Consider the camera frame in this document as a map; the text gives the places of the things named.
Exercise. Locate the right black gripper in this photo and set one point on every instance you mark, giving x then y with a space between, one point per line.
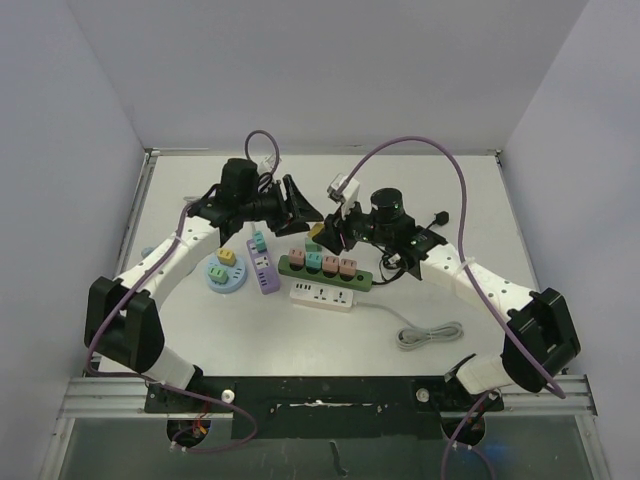
338 241

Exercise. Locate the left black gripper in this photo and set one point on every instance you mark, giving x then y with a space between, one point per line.
285 223

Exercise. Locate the yellow charger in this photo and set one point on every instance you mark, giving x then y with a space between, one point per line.
226 257
316 229

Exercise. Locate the pink charger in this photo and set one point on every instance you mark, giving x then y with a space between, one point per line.
296 257
330 264
348 267

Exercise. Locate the teal charger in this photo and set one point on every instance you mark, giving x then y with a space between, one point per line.
314 260
259 241

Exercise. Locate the green charger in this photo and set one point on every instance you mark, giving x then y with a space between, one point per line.
218 275
311 246

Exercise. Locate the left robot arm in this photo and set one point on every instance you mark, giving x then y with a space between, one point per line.
122 320

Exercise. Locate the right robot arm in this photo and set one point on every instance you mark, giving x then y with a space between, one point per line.
539 335

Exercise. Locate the green power strip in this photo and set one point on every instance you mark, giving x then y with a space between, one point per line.
362 280

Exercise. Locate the white power strip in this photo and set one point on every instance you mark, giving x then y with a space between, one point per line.
321 296

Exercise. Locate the purple power strip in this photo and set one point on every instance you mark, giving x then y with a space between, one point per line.
266 273

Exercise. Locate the round blue power strip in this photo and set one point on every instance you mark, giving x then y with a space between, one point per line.
237 276

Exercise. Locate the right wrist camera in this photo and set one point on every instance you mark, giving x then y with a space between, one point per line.
344 192

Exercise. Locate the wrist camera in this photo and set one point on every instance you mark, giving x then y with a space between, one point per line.
269 164
344 192

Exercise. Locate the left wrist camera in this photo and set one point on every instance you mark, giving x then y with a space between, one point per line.
269 164

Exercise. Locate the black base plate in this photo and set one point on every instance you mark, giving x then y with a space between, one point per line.
325 407

